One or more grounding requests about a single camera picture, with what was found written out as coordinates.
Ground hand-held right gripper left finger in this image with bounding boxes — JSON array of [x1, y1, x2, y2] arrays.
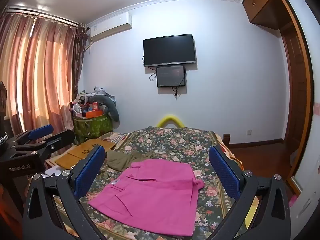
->
[[22, 145, 108, 240]]

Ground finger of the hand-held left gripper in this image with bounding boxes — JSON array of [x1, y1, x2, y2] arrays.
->
[[10, 124, 54, 145], [11, 129, 75, 161]]

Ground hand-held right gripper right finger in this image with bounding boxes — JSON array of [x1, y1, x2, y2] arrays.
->
[[209, 145, 292, 240]]

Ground pink pants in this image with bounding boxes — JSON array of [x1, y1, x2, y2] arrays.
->
[[89, 159, 204, 237]]

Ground olive green pants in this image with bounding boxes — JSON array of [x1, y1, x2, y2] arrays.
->
[[106, 150, 160, 172]]

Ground wooden lap table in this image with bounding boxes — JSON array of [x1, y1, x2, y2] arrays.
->
[[67, 139, 117, 159], [55, 152, 86, 168]]

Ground green patterned storage bag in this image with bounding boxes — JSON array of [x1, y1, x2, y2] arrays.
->
[[73, 114, 114, 144]]

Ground striped cloth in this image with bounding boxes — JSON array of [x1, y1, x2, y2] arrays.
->
[[103, 133, 128, 143]]

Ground pink curtain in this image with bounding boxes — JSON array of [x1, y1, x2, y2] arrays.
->
[[0, 12, 78, 137]]

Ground floral bedspread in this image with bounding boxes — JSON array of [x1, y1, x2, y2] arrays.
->
[[50, 126, 253, 240]]

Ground pile of clothes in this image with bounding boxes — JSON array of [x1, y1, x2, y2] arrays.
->
[[74, 86, 116, 107]]

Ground grey long pillow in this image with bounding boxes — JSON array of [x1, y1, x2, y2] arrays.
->
[[98, 94, 121, 123]]

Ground yellow curved cushion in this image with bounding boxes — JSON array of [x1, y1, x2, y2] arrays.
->
[[156, 115, 186, 129]]

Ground dark patterned side curtain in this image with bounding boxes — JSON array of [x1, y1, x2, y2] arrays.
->
[[72, 22, 90, 102]]

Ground white sliding wardrobe door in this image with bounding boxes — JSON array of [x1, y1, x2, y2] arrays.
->
[[282, 0, 320, 233]]

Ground brown wooden door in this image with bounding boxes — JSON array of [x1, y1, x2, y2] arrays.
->
[[280, 26, 308, 173]]

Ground white air conditioner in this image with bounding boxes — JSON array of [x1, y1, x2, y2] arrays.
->
[[87, 12, 132, 42]]

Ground wooden overhead cabinet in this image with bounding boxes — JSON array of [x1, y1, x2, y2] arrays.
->
[[242, 0, 288, 30]]

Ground small black wall monitor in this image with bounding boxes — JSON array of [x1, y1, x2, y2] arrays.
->
[[156, 65, 187, 88]]

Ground large black wall television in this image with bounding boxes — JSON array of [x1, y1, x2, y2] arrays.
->
[[143, 34, 197, 67]]

